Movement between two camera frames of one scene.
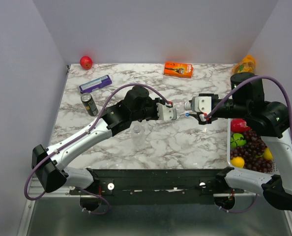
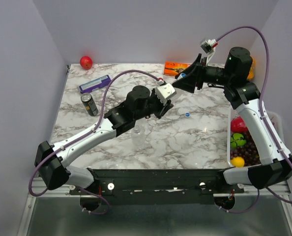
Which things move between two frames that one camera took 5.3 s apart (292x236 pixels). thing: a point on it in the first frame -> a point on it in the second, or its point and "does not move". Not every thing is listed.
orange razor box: x=178 y=69 does not move
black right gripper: x=209 y=120 -> x=201 y=68
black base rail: x=156 y=186 does not move
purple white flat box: x=100 y=82 does not move
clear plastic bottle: x=179 y=104 -> x=176 y=97
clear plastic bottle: x=138 y=140 does not move
